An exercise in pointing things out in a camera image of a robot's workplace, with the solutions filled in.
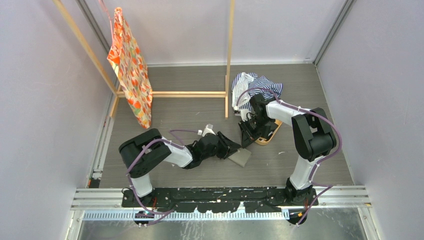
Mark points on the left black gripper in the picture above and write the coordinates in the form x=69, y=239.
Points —
x=225, y=144

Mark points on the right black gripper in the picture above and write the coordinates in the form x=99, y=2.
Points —
x=248, y=137

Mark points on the clear grey card holder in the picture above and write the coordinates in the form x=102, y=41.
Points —
x=240, y=157

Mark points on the yellow oval tray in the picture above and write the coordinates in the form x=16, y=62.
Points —
x=273, y=130

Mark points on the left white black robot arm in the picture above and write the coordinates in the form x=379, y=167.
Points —
x=142, y=153

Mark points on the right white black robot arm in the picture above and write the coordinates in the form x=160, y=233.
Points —
x=313, y=136

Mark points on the blue white striped cloth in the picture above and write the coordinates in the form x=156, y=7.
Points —
x=246, y=85

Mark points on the orange floral cloth bag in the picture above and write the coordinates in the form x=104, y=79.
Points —
x=128, y=64

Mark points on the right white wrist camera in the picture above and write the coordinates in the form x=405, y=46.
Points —
x=243, y=113

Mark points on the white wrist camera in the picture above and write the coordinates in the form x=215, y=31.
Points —
x=243, y=113
x=207, y=130

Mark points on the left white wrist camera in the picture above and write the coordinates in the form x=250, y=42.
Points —
x=207, y=130

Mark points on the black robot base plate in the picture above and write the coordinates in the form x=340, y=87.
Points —
x=268, y=199

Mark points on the wooden rack frame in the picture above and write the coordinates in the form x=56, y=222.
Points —
x=116, y=91

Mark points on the aluminium rail frame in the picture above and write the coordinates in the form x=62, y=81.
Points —
x=342, y=213

